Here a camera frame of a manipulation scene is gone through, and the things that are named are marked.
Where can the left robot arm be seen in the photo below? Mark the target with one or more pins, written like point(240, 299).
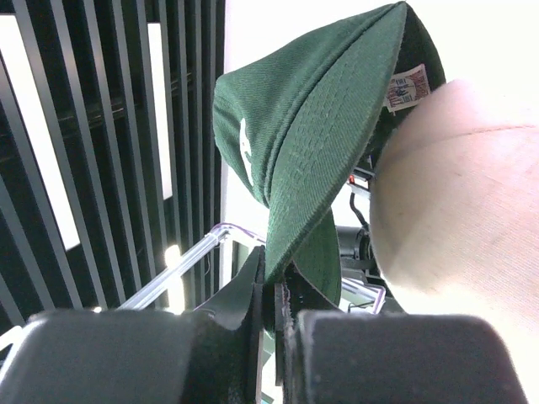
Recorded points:
point(357, 259)

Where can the cream foam mannequin head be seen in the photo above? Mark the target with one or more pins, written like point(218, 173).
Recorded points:
point(454, 206)

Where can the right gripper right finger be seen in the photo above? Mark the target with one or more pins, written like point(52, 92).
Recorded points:
point(324, 355)

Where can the dark green cap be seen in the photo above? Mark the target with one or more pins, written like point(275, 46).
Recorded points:
point(294, 125)

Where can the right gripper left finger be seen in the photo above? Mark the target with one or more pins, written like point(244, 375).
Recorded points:
point(208, 355)

